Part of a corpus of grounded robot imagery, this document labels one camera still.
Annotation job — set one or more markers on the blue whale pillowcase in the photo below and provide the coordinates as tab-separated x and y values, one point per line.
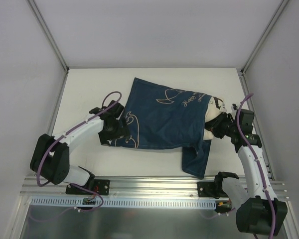
162	118

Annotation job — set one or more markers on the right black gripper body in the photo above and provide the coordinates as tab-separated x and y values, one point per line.
215	125

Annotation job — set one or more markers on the cream white pillow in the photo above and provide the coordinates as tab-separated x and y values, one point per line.
215	107

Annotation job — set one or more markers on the aluminium frame post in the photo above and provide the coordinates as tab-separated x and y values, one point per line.
47	33
265	34

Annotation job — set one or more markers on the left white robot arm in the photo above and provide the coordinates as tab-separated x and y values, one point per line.
51	157

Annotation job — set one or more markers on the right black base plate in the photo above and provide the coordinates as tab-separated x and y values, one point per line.
210	189

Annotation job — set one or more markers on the left aluminium frame post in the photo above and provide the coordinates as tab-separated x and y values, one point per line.
47	33

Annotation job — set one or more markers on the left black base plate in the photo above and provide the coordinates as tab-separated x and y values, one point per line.
100	186

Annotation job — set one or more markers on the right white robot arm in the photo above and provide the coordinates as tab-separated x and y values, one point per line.
258	210

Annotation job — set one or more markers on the white slotted cable duct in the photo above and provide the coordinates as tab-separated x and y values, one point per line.
197	204

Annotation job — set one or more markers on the right aluminium frame post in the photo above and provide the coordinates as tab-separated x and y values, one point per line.
265	34

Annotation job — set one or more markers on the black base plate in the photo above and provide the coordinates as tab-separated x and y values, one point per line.
210	189
100	186

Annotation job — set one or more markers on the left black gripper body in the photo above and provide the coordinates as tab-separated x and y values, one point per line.
124	124

